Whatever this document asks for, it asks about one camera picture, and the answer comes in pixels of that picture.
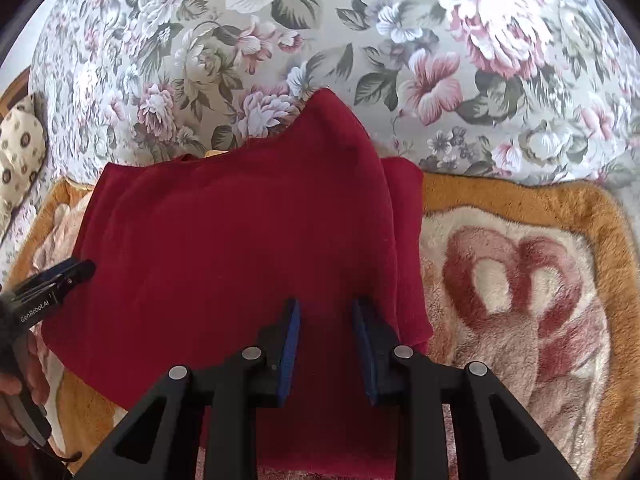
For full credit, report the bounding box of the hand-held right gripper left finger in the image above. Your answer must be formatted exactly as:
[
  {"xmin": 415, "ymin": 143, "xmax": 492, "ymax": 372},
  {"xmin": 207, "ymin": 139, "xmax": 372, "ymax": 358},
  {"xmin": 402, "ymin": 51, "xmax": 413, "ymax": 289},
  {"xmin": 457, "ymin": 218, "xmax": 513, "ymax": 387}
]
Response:
[{"xmin": 74, "ymin": 298, "xmax": 302, "ymax": 480}]

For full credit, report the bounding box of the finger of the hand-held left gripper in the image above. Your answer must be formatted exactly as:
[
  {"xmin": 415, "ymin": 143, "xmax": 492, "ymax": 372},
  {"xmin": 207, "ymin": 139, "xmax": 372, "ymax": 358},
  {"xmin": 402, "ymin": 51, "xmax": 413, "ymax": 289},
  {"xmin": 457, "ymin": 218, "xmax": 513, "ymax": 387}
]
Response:
[{"xmin": 11, "ymin": 259, "xmax": 97, "ymax": 298}]

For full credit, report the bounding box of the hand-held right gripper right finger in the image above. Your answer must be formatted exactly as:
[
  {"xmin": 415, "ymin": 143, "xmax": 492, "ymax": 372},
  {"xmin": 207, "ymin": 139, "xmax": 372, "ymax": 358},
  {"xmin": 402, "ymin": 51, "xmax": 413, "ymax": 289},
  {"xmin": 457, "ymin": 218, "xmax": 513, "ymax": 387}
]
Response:
[{"xmin": 351, "ymin": 298, "xmax": 584, "ymax": 480}]

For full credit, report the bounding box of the red knit sweater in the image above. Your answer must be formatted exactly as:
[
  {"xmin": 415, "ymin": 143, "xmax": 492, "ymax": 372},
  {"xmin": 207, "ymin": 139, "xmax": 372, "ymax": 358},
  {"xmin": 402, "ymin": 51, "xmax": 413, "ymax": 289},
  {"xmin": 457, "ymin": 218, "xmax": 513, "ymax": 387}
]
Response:
[{"xmin": 41, "ymin": 87, "xmax": 435, "ymax": 475}]

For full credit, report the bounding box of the person's left hand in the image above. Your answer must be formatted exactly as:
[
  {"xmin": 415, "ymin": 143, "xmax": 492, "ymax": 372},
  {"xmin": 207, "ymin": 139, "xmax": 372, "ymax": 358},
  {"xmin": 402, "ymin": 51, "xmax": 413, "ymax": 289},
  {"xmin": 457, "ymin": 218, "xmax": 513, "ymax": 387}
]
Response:
[{"xmin": 0, "ymin": 331, "xmax": 52, "ymax": 443}]

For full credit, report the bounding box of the cream patterned pillow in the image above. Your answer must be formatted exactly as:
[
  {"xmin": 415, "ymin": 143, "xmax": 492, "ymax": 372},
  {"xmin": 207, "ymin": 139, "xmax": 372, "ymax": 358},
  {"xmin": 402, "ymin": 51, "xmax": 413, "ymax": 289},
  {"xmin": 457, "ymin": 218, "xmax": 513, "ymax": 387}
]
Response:
[{"xmin": 0, "ymin": 92, "xmax": 49, "ymax": 242}]

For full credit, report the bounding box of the plush flower print blanket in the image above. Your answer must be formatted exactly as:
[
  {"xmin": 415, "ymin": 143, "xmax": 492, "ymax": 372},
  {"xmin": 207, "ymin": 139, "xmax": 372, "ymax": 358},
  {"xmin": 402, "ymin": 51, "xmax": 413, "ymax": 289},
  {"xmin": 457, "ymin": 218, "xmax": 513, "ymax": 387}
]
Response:
[{"xmin": 7, "ymin": 172, "xmax": 637, "ymax": 480}]

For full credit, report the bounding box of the wooden headboard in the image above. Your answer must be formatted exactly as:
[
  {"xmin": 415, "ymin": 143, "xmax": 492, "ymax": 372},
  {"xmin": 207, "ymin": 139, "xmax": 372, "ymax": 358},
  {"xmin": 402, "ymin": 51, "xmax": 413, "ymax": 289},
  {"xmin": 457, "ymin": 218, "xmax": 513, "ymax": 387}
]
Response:
[{"xmin": 0, "ymin": 67, "xmax": 34, "ymax": 122}]

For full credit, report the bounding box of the floral bedspread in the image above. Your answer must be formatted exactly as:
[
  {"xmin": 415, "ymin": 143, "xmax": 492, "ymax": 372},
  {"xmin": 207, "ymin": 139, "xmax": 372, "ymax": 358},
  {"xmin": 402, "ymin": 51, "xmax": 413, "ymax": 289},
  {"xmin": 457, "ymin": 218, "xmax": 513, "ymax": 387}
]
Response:
[{"xmin": 0, "ymin": 0, "xmax": 640, "ymax": 266}]

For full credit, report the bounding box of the black cable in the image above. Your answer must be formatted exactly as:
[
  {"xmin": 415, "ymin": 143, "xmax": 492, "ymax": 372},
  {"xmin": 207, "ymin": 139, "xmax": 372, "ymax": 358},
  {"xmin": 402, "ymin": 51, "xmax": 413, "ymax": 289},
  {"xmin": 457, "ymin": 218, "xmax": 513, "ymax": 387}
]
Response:
[{"xmin": 31, "ymin": 441, "xmax": 84, "ymax": 467}]

